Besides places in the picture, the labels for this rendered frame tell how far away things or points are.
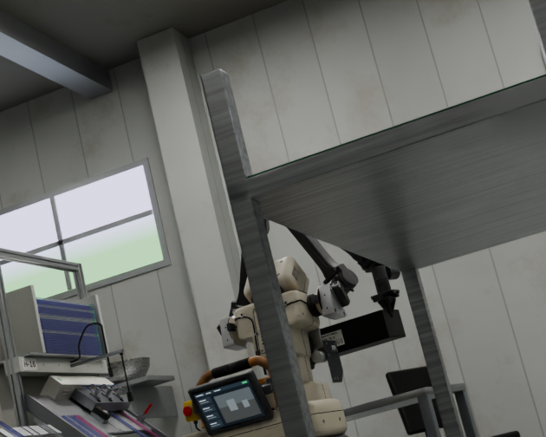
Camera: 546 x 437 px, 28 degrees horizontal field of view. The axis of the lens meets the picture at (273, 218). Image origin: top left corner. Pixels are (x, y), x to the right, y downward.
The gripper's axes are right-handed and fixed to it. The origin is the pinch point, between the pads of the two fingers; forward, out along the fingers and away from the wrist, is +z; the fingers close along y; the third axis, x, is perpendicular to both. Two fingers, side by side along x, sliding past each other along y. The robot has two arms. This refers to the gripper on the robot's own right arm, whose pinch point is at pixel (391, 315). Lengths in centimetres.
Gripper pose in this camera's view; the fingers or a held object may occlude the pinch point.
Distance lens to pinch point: 430.5
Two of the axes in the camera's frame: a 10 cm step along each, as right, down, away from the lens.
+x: -4.9, -0.8, -8.7
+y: -8.4, 3.2, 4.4
